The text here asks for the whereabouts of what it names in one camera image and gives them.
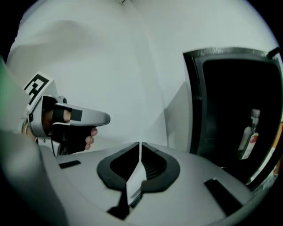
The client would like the red label bottle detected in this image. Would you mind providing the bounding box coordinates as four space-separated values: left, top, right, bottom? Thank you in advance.
237 108 261 161

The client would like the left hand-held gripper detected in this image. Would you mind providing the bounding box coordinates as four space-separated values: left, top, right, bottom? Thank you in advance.
23 71 111 157

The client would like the person's left forearm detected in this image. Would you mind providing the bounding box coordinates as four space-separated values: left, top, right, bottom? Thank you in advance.
21 120 38 142

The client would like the person's left hand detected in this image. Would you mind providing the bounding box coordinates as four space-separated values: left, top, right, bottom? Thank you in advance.
42 109 98 155

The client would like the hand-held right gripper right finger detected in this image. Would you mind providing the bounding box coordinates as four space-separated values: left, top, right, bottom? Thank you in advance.
132 142 252 226

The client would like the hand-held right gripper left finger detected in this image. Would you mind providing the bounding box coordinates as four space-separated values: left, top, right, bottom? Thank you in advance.
43 142 140 226

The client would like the black mini fridge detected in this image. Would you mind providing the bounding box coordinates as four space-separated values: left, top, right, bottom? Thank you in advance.
183 46 283 192

